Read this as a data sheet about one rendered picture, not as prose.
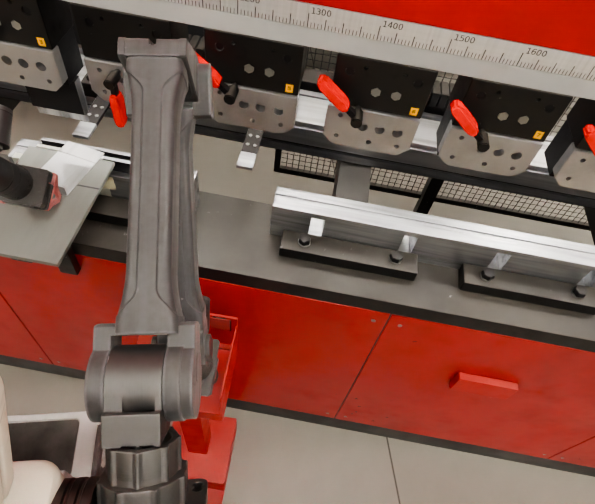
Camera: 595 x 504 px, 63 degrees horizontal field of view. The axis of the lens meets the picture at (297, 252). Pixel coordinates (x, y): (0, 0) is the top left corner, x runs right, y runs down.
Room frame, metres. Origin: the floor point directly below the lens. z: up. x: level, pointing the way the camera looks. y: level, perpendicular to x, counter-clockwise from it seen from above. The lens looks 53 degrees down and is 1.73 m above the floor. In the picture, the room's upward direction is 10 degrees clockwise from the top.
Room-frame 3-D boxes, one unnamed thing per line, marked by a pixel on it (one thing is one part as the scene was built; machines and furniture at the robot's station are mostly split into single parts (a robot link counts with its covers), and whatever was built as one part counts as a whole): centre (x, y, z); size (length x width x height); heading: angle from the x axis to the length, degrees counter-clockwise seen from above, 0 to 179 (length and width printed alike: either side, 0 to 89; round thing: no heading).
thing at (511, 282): (0.64, -0.51, 0.89); 0.30 x 0.05 x 0.03; 90
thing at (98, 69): (0.70, 0.32, 1.26); 0.15 x 0.09 x 0.17; 90
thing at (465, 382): (0.54, -0.53, 0.59); 0.15 x 0.02 x 0.07; 90
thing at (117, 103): (0.64, 0.34, 1.20); 0.04 x 0.02 x 0.10; 0
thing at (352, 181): (1.08, -0.11, 0.81); 0.64 x 0.08 x 0.14; 0
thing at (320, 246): (0.64, -0.11, 0.89); 0.30 x 0.05 x 0.03; 90
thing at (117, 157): (0.70, 0.47, 0.99); 0.20 x 0.03 x 0.03; 90
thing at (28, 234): (0.55, 0.49, 1.00); 0.26 x 0.18 x 0.01; 0
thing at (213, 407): (0.39, 0.19, 0.75); 0.20 x 0.16 x 0.18; 91
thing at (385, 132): (0.70, -0.08, 1.26); 0.15 x 0.09 x 0.17; 90
